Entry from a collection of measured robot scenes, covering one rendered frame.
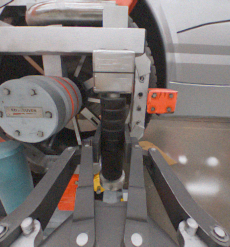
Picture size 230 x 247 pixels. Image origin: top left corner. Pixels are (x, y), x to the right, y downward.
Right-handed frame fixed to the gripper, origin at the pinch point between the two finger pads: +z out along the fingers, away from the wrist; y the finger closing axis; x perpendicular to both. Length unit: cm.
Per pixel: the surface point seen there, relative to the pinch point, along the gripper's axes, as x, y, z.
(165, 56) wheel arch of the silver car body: 17.3, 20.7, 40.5
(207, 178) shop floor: -83, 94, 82
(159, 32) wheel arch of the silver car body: 26, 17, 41
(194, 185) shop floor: -83, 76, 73
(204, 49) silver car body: 20, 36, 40
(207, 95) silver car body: 2, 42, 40
